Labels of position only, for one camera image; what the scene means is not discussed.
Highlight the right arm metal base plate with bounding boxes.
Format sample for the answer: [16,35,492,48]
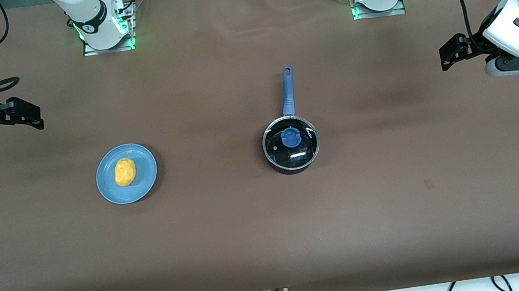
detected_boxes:
[76,0,137,58]

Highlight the yellow potato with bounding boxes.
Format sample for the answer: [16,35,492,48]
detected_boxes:
[112,156,139,189]

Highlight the blue round plate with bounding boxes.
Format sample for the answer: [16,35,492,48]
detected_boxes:
[91,139,163,209]

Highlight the brown table cover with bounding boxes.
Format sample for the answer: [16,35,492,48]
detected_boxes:
[0,0,519,291]

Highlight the black pot blue handle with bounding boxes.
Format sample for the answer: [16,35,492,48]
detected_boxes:
[251,62,325,178]

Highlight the glass lid blue knob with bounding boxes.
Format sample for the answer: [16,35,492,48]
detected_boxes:
[259,112,323,173]

